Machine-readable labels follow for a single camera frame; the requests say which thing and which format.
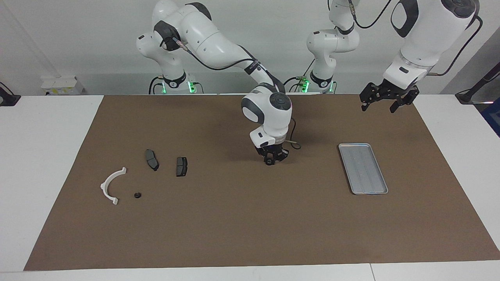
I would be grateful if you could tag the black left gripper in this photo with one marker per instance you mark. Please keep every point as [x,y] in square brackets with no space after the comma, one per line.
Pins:
[392,90]

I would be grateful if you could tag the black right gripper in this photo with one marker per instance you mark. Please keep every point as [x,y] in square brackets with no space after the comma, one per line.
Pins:
[275,150]

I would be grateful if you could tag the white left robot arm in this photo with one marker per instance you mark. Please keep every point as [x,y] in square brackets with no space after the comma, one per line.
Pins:
[425,39]

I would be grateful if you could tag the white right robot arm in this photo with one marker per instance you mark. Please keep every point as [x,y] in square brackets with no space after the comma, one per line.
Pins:
[218,43]

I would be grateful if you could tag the silver metal tray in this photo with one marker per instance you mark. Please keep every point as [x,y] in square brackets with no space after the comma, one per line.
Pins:
[365,171]

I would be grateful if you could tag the brown table mat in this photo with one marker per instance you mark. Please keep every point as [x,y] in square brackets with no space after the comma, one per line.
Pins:
[250,218]

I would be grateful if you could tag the black angled stand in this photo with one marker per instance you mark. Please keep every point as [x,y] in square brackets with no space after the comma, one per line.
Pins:
[472,95]

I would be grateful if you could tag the short dark brake pad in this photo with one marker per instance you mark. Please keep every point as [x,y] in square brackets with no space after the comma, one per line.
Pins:
[181,166]

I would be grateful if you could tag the blue crate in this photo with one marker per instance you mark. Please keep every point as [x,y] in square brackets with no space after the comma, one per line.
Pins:
[493,117]

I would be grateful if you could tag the long dark brake pad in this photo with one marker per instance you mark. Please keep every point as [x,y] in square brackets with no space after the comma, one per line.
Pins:
[152,160]

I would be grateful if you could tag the white power strip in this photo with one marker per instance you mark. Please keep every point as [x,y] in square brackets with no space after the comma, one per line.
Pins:
[60,86]

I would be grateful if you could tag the black stand foot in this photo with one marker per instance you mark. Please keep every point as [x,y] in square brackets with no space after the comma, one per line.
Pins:
[8,99]

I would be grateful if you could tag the white semicircular plastic bracket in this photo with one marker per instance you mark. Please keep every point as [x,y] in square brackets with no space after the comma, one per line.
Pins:
[104,185]

